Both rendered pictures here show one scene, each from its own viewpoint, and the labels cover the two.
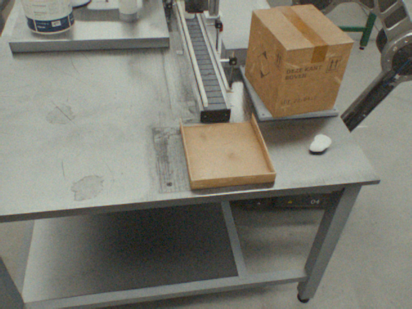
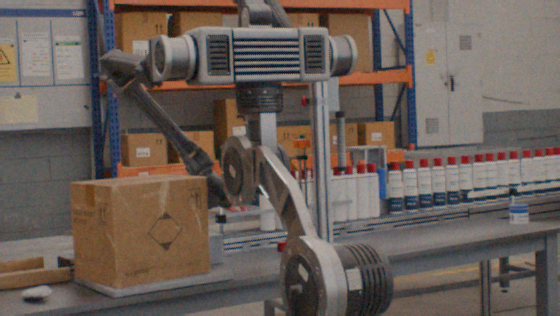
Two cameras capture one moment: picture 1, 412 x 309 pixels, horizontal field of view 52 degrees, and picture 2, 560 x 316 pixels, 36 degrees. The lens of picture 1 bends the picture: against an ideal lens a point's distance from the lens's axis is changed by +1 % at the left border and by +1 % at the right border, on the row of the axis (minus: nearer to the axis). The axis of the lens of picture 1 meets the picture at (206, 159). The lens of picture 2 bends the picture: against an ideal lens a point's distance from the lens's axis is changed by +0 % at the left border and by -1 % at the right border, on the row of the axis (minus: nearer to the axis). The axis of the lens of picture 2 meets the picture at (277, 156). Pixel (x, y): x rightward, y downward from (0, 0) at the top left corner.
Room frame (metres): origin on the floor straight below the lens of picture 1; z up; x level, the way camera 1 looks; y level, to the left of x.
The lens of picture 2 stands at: (0.90, -2.66, 1.29)
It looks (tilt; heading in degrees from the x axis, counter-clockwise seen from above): 3 degrees down; 69
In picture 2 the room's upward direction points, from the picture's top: 2 degrees counter-clockwise
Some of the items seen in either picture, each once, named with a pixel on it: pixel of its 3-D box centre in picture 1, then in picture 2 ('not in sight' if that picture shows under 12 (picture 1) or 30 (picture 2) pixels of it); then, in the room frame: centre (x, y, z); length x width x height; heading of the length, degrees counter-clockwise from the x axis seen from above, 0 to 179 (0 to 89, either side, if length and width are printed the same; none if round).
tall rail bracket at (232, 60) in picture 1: (226, 70); not in sight; (1.39, -0.05, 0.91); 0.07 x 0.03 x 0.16; 102
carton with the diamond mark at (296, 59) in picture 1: (293, 60); (140, 227); (1.37, -0.29, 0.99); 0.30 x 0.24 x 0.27; 19
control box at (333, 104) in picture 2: not in sight; (323, 84); (2.11, 0.08, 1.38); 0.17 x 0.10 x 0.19; 67
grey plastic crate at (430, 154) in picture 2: not in sight; (462, 167); (3.76, 1.77, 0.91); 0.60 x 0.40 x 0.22; 8
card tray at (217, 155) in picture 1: (224, 148); (6, 274); (1.01, -0.06, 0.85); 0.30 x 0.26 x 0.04; 12
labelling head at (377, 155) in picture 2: not in sight; (366, 180); (2.39, 0.32, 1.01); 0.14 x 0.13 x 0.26; 12
